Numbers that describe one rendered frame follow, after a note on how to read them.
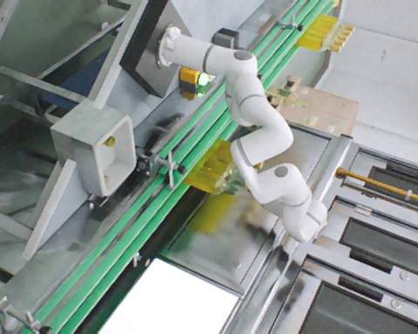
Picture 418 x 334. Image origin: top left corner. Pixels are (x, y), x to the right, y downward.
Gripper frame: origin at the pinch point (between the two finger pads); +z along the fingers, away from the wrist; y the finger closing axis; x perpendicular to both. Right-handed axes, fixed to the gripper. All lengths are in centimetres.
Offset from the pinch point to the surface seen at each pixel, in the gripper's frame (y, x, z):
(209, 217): -12.6, 13.4, 9.0
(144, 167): 10.6, 27.6, 26.2
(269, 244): -11.8, 8.5, -15.0
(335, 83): -308, -505, 223
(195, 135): 13.8, 6.3, 23.3
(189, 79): 19.7, -10.3, 43.0
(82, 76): 13, 12, 81
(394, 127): -308, -472, 105
